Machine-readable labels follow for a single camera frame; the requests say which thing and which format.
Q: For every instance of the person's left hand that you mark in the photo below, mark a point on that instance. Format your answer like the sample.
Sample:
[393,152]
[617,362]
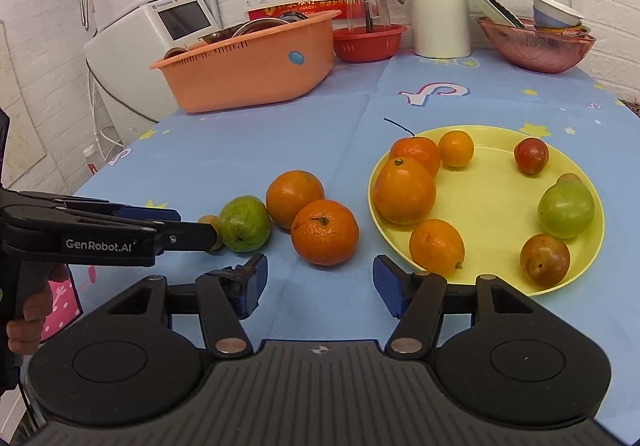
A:
[37,321]

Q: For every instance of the blue white bowl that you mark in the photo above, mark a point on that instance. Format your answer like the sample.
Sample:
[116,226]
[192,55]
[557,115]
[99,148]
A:
[555,13]

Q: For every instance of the yellow plastic plate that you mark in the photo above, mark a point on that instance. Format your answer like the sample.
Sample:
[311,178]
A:
[495,206]

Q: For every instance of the red plastic basket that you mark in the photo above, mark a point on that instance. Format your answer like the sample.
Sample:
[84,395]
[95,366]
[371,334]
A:
[370,45]

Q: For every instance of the orange plastic basket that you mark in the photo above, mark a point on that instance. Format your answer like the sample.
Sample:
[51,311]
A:
[250,75]

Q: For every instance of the small steel bowl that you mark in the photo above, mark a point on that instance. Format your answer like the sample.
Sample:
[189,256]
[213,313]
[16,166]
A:
[176,52]

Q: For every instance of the patterned bowl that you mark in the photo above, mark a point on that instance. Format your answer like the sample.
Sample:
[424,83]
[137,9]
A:
[562,29]

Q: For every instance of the dark orange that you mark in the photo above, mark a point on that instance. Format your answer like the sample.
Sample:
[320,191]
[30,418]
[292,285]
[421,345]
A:
[295,196]

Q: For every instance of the tangerine with long stem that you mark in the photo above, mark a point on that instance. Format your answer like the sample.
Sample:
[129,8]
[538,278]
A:
[417,150]

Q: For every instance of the brown kiwi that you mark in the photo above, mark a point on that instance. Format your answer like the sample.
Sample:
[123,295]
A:
[209,219]
[569,177]

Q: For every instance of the white dish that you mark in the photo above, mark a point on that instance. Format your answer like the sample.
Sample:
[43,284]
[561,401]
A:
[495,8]

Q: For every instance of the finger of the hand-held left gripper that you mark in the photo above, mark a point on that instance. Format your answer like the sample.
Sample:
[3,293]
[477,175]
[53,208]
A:
[190,238]
[150,214]

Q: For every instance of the white countertop appliance with screen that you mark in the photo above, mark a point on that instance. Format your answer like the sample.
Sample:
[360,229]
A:
[125,65]

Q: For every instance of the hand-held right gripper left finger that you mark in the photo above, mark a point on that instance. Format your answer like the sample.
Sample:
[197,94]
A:
[255,286]

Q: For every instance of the dark steel pot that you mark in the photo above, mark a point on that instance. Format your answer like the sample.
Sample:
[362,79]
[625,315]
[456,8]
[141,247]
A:
[220,35]

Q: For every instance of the white thermos jug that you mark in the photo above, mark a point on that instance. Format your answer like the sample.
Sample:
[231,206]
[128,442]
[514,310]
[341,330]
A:
[440,5]

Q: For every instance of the red green plum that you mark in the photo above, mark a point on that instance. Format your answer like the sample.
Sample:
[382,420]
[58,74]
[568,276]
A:
[545,260]

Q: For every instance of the small yellowish orange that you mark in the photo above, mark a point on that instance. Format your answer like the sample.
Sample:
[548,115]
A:
[456,149]

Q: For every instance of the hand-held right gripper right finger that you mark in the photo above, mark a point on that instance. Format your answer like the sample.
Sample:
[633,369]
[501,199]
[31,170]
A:
[392,286]

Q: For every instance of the green guava with red blush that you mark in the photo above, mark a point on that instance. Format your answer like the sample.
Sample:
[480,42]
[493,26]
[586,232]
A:
[245,224]

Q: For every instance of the large orange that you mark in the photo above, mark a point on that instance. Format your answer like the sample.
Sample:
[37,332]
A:
[404,191]

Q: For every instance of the bottle with red label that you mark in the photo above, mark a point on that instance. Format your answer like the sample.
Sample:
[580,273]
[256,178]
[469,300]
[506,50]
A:
[91,163]

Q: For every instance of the tangerine with short stem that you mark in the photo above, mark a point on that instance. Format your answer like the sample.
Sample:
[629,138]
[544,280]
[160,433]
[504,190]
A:
[325,233]

